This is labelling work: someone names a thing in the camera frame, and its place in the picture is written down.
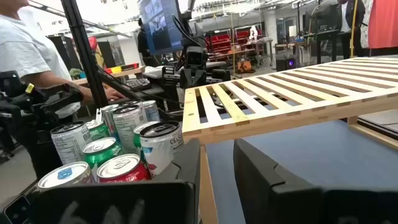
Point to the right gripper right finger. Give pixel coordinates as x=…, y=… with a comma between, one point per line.
x=280, y=202

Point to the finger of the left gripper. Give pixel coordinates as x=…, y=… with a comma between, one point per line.
x=187, y=79
x=200, y=79

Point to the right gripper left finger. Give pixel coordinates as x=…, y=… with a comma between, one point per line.
x=124, y=205

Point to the person's forearm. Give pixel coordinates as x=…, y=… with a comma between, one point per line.
x=49, y=82

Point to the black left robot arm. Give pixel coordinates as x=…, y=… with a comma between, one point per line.
x=194, y=42

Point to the wooden slatted shelf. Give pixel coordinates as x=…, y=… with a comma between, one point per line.
x=280, y=121

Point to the red Coca-Cola can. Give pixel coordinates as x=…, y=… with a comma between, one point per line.
x=122, y=168

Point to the red storage bin rack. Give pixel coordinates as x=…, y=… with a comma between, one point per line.
x=222, y=42

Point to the blue table mat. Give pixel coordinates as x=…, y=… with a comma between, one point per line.
x=295, y=161

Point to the orange bag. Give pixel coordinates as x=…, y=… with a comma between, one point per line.
x=244, y=67

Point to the black keyboard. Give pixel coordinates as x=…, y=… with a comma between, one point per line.
x=138, y=84

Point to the computer monitor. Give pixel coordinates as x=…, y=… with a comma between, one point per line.
x=160, y=28

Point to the wooden desk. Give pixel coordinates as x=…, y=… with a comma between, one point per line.
x=127, y=73

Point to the red and yellow box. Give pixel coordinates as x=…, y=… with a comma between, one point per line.
x=122, y=68

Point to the person's hand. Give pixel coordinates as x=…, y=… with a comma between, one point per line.
x=113, y=93

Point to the black speaker box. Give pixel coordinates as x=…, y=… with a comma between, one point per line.
x=284, y=63

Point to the person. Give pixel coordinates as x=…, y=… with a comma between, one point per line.
x=25, y=49
x=349, y=18

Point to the yellow pole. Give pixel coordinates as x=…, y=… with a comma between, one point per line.
x=353, y=28

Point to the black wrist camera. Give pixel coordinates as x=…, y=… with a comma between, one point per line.
x=196, y=58

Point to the black aluminium table frame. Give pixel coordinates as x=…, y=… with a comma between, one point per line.
x=84, y=53

